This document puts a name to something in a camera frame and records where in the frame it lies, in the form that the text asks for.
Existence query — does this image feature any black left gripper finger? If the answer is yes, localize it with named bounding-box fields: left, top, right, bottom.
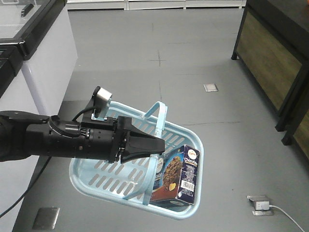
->
left=120, top=131, right=165, bottom=163

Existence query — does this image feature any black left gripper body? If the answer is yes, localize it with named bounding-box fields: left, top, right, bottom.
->
left=79, top=116, right=135, bottom=163

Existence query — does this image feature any light blue plastic basket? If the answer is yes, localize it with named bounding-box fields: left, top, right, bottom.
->
left=69, top=101, right=204, bottom=220

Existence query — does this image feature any blue chocolate cookie box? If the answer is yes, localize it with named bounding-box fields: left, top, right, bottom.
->
left=150, top=145, right=200, bottom=208

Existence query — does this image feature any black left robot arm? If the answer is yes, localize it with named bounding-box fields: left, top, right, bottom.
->
left=0, top=111, right=165, bottom=163

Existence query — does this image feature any silver floor outlet plate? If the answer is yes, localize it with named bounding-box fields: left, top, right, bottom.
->
left=203, top=83, right=218, bottom=92

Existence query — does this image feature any white chest freezer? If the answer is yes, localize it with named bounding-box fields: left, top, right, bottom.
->
left=0, top=0, right=77, bottom=116
left=0, top=45, right=38, bottom=232

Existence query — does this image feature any steel floor cover plate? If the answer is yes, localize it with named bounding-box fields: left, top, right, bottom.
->
left=32, top=207, right=60, bottom=230

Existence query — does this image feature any floor socket with charger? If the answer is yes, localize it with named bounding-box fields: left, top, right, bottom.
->
left=247, top=195, right=274, bottom=216

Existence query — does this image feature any white store shelving unit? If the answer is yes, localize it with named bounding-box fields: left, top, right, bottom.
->
left=67, top=0, right=246, bottom=11

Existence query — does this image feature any black wooden produce stand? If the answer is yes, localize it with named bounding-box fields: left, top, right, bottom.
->
left=231, top=0, right=309, bottom=154

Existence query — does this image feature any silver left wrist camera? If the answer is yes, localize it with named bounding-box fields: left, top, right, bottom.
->
left=82, top=86, right=112, bottom=120

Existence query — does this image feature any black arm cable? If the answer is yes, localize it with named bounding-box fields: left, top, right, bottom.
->
left=0, top=157, right=50, bottom=218

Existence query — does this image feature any white charger cable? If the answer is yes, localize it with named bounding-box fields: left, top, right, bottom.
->
left=268, top=204, right=307, bottom=232

